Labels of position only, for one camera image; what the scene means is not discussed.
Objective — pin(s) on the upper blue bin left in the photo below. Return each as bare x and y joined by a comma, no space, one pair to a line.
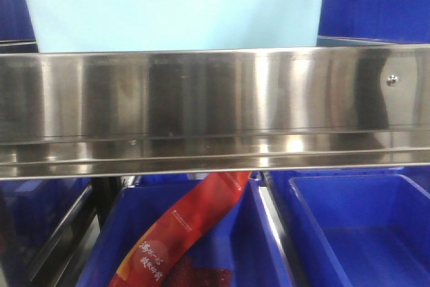
15,21

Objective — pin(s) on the stainless steel shelf rail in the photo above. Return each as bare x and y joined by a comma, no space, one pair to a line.
130,113

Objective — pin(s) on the upper blue bin right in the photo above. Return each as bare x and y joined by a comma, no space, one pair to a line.
401,21

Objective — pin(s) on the red snack bag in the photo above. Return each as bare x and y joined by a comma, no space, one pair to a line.
153,256

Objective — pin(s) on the light blue plastic bin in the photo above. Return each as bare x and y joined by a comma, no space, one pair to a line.
150,25

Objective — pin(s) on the blue bin far left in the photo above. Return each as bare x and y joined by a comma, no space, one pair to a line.
37,206

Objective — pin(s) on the empty blue bin front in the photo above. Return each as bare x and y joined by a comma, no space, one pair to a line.
355,228

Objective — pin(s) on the blue bin with snack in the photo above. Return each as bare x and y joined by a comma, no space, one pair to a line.
242,242

